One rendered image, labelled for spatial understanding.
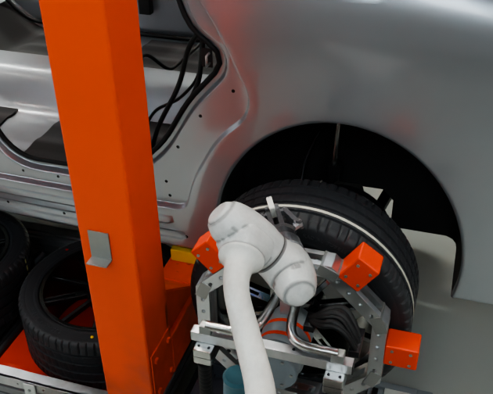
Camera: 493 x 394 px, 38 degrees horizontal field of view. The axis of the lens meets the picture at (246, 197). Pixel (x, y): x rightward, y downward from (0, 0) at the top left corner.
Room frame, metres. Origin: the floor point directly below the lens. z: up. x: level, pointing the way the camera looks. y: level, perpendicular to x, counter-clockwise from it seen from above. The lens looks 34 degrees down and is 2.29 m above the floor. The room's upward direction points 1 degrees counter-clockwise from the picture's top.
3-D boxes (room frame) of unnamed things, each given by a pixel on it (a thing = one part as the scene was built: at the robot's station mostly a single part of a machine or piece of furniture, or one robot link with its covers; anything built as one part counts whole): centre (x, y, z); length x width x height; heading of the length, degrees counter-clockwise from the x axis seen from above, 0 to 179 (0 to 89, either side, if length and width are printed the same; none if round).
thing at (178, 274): (1.90, 0.24, 0.69); 0.52 x 0.17 x 0.35; 162
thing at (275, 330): (1.42, -0.10, 0.85); 0.21 x 0.14 x 0.14; 162
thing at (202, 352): (1.35, 0.11, 0.93); 0.09 x 0.05 x 0.05; 162
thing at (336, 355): (1.35, -0.17, 1.03); 0.19 x 0.18 x 0.11; 162
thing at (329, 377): (1.24, -0.22, 0.93); 0.09 x 0.05 x 0.05; 162
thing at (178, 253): (2.07, 0.19, 0.70); 0.14 x 0.14 x 0.05; 72
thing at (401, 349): (1.40, -0.42, 0.85); 0.09 x 0.08 x 0.07; 72
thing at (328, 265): (1.49, -0.12, 0.85); 0.54 x 0.07 x 0.54; 72
